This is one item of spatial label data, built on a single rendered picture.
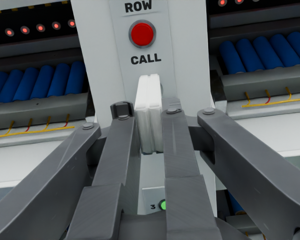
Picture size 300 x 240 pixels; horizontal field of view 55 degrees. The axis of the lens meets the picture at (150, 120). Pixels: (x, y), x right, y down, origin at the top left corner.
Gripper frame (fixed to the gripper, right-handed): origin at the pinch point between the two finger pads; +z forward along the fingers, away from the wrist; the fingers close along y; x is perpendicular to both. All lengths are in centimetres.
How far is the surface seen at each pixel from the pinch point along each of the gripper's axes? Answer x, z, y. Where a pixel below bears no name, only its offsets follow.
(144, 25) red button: 5.1, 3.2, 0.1
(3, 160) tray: -6.2, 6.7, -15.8
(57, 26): 4.9, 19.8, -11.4
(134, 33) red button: 4.7, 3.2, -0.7
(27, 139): -4.9, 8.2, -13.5
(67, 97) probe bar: -1.8, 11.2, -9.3
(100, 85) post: 1.1, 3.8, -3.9
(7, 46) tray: 3.3, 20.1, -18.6
